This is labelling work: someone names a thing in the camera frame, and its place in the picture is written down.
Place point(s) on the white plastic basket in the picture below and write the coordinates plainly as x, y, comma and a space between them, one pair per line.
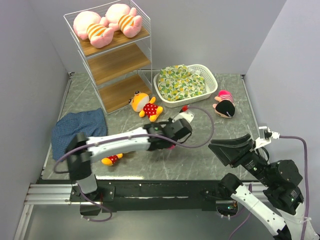
210, 83

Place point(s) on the pink plush pig striped shirt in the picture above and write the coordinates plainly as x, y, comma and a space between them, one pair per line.
89, 25

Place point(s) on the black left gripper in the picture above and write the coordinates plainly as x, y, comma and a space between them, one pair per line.
169, 122

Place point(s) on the blue checked cloth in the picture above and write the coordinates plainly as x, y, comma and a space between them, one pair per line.
92, 123

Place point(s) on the lemon print cloth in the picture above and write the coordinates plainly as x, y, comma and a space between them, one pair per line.
180, 82

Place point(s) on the white wire wooden shelf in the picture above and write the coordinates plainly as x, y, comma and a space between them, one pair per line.
116, 70

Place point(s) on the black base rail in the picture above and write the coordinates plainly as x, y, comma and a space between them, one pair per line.
114, 196

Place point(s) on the yellow plush near shelf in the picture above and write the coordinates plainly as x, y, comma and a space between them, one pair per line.
145, 105

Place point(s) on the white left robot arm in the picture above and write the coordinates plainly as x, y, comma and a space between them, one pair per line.
83, 151

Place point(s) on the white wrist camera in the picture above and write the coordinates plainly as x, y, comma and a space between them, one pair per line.
265, 137
184, 113

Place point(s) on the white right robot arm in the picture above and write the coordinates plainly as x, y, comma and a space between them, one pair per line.
289, 217

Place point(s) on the black-haired doll pink striped dress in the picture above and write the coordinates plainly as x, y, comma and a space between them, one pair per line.
172, 147

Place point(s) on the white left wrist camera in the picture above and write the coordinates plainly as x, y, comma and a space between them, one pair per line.
184, 113

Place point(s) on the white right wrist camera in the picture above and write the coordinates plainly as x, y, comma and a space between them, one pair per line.
265, 137

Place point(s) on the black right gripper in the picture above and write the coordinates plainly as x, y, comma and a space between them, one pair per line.
232, 153

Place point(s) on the yellow plush red dotted dress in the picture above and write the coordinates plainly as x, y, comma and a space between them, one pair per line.
111, 160

